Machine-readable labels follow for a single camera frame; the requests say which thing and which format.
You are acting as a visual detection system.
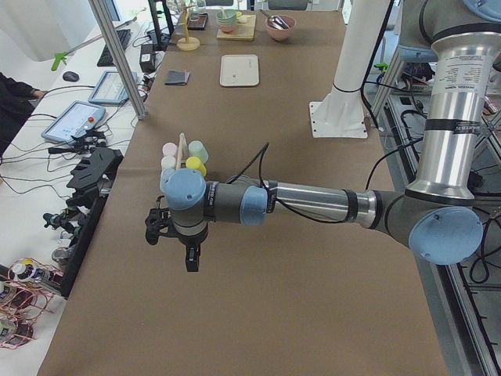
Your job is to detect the person in black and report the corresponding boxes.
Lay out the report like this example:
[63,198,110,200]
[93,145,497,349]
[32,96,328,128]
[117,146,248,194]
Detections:
[0,74,45,155]

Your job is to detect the green stacked bowls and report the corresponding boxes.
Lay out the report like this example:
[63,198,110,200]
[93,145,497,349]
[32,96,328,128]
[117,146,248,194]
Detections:
[216,9,238,33]

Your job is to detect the yellow cup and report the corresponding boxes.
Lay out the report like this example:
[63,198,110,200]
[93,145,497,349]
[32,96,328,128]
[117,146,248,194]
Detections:
[186,157,207,177]

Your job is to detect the black teleoperation leader device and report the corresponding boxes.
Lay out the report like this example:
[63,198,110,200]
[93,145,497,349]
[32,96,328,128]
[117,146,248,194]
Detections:
[43,147,124,298]

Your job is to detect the pink cup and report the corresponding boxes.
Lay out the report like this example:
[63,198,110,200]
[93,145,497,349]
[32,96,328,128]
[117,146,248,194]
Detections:
[162,142,178,157]

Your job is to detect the cream cup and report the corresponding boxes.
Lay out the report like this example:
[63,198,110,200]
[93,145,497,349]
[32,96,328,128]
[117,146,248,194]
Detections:
[160,155,177,170]

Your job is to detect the pink bowl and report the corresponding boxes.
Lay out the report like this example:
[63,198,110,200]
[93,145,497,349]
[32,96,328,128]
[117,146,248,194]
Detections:
[265,15,297,41]

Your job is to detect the dark brown small tray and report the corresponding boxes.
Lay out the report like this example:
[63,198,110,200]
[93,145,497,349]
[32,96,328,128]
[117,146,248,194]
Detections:
[187,13,208,31]

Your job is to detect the near teach pendant tablet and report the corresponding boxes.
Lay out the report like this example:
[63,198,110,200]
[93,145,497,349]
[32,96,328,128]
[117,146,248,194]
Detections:
[41,101,106,144]

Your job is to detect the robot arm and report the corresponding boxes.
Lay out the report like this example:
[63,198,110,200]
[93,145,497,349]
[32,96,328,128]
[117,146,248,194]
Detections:
[146,1,500,272]

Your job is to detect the black keyboard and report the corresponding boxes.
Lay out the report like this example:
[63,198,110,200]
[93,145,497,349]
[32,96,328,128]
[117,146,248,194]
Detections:
[96,28,132,67]

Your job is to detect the black power adapter box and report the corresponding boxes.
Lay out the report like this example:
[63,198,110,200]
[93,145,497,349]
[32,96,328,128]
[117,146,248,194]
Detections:
[139,43,156,74]

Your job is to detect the cream rabbit tray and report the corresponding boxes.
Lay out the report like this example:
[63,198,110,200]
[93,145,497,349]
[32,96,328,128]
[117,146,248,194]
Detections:
[219,54,260,87]

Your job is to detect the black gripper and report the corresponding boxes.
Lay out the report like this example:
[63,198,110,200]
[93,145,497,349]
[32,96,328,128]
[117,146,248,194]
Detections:
[185,242,201,272]

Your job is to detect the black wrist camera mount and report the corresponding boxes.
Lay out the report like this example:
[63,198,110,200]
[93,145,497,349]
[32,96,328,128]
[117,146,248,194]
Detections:
[145,195,175,245]

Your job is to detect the far teach pendant tablet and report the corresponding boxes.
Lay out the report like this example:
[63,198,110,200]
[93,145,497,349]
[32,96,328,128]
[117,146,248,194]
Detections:
[88,70,128,106]

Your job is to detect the wooden cutting board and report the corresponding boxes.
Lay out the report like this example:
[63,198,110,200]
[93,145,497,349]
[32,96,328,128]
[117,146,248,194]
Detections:
[217,15,256,42]

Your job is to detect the grey folded cloth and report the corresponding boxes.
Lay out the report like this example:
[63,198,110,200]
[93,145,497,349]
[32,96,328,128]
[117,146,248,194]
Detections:
[164,70,191,85]

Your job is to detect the green cup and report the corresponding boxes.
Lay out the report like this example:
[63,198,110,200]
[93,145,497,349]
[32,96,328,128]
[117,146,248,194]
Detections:
[189,140,209,164]

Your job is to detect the black computer mouse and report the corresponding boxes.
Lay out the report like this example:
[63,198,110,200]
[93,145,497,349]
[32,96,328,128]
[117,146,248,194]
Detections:
[62,71,80,82]

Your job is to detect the aluminium frame post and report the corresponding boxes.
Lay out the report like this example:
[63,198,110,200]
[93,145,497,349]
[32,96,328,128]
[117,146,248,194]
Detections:
[88,0,147,121]

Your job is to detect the teach pendant tablet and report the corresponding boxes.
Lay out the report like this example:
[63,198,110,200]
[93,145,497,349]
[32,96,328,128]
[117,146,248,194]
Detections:
[88,70,128,106]
[41,101,106,144]

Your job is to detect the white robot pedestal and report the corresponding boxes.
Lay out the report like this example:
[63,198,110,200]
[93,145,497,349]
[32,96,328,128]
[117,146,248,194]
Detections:
[309,0,392,139]

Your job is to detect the wooden mug tree stand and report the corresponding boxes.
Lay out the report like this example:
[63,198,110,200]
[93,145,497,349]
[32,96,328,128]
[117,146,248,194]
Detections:
[176,1,200,52]

